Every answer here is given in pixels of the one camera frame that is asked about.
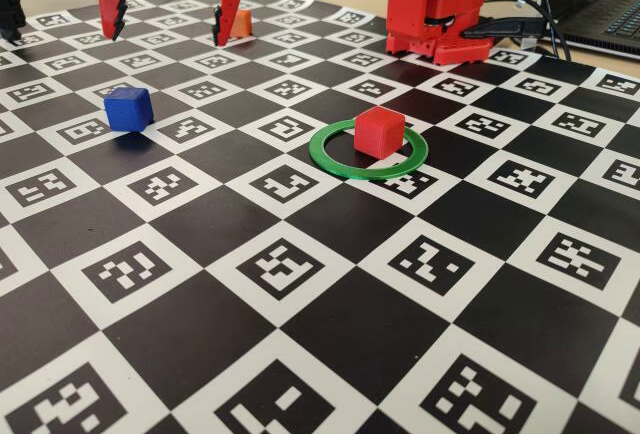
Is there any orange cube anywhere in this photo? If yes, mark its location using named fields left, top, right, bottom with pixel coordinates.
left=229, top=8, right=253, bottom=39

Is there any blue cube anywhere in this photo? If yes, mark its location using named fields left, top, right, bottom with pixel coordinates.
left=103, top=85, right=154, bottom=133

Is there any red cube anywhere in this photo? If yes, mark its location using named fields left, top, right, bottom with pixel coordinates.
left=352, top=106, right=405, bottom=159

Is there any black tripod head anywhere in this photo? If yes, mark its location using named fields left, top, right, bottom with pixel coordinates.
left=0, top=0, right=27, bottom=46

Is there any black power plug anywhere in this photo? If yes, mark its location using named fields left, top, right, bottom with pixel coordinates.
left=460, top=17, right=545, bottom=40

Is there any black white marker mat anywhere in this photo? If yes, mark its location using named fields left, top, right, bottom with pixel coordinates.
left=0, top=0, right=640, bottom=434

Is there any black laptop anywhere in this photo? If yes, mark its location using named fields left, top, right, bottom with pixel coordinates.
left=542, top=0, right=640, bottom=60

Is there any green ring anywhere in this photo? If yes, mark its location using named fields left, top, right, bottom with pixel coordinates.
left=308, top=117, right=430, bottom=183

